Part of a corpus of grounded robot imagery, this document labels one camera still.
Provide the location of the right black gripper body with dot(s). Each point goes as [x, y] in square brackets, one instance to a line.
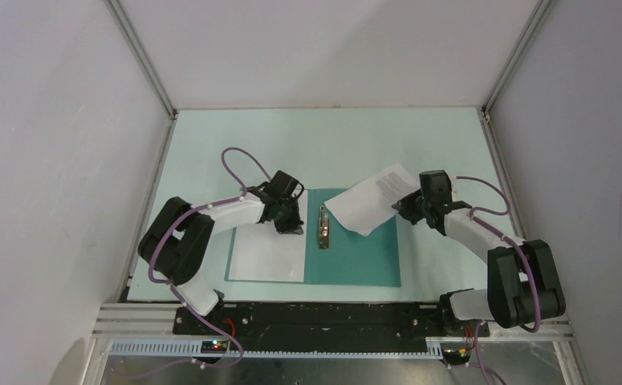
[412, 207]

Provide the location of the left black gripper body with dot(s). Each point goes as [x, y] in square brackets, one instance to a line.
[288, 217]

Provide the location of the printed white paper sheet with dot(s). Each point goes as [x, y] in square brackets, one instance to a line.
[258, 253]

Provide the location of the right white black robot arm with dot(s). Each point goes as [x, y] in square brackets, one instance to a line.
[522, 283]

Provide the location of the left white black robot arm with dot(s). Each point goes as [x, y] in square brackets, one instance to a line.
[175, 243]

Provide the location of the left controller board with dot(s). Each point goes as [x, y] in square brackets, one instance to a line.
[214, 346]

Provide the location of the controller board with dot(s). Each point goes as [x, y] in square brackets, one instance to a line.
[459, 357]
[214, 346]

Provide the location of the right controller board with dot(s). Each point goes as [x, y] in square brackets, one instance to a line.
[459, 357]

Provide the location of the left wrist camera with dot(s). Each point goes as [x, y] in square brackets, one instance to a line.
[284, 187]

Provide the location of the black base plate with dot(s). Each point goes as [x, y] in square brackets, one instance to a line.
[327, 327]

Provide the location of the aluminium frame rail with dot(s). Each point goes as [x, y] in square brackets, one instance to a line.
[140, 327]

